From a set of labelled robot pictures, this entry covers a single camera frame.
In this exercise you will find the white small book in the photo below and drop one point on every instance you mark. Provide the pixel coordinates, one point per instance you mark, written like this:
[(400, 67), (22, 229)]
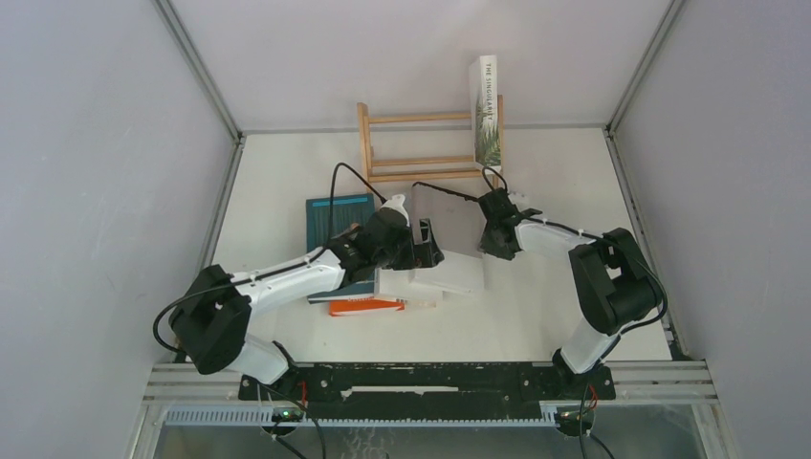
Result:
[(457, 273)]

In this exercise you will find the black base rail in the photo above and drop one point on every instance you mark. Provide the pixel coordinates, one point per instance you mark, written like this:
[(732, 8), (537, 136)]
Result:
[(462, 391)]

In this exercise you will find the white thick book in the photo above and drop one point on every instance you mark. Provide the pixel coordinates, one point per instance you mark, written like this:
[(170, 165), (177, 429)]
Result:
[(396, 286)]

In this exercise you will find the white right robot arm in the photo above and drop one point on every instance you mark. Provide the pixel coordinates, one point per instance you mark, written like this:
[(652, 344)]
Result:
[(617, 290)]

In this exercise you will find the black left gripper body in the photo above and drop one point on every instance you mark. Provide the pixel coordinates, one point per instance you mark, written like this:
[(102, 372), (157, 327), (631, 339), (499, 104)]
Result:
[(401, 256)]

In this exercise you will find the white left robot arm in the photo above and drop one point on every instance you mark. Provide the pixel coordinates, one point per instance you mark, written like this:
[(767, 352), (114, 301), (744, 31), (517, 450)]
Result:
[(211, 321)]

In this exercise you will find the orange book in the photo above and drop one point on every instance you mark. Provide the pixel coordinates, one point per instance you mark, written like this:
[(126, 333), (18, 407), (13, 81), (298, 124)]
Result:
[(354, 307)]

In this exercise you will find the wooden book rack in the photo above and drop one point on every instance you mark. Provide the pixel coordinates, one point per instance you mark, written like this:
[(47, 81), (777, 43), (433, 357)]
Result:
[(411, 148)]

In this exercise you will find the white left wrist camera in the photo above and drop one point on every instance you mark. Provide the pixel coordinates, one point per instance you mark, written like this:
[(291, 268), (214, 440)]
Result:
[(397, 203)]

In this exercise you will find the grey notebook with elastic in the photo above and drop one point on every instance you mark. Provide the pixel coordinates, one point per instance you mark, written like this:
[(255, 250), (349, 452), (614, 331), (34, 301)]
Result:
[(456, 219)]

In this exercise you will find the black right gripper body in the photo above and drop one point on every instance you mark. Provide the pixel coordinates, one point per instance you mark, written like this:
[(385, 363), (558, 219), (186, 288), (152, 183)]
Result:
[(490, 245)]

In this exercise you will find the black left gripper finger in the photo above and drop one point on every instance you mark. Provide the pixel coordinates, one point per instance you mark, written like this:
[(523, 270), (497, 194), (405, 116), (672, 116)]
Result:
[(427, 255), (422, 233)]

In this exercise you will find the white Singularity palm book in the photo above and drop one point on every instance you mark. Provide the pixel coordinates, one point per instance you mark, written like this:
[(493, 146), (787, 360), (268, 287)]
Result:
[(483, 91)]

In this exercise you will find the teal Humor book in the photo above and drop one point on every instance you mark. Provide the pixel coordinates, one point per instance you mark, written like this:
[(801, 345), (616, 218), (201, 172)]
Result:
[(346, 210)]

